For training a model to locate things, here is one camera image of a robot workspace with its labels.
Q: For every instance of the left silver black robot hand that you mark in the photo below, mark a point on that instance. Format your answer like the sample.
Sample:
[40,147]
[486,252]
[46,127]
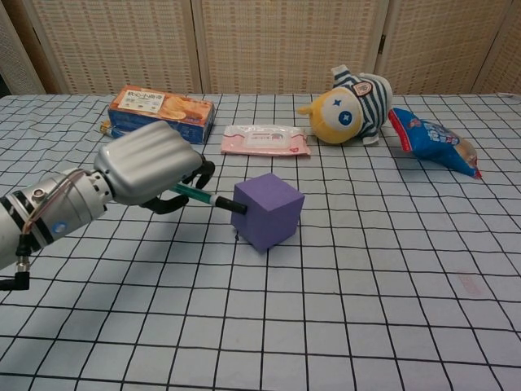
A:
[146,163]

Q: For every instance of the green marker pen black cap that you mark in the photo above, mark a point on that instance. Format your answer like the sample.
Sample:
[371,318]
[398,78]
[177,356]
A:
[203,197]

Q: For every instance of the purple foam cube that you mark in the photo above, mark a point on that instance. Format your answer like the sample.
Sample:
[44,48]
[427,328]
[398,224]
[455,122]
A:
[266,212]

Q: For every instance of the yellow blue snack pack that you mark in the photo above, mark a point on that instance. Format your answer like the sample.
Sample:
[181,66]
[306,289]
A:
[109,129]

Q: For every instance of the orange biscuit box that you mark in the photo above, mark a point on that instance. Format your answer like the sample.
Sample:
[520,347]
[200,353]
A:
[163,110]

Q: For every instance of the pink wet wipes pack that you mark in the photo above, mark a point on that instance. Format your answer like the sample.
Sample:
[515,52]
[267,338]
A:
[264,140]

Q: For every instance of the beige woven screen panel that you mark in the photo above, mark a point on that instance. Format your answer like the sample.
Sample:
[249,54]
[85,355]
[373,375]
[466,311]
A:
[502,49]
[439,40]
[293,40]
[118,40]
[16,45]

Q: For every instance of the yellow plush toy striped hat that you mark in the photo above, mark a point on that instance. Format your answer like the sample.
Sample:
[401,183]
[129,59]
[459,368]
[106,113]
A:
[346,114]

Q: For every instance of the white black checkered tablecloth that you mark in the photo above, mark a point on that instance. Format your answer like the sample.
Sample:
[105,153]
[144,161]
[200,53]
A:
[325,305]

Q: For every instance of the black screen hinge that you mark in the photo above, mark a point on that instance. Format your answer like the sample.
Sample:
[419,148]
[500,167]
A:
[381,42]

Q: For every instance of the blue red chip bag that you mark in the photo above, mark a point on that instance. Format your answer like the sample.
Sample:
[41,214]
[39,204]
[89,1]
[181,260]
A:
[435,142]

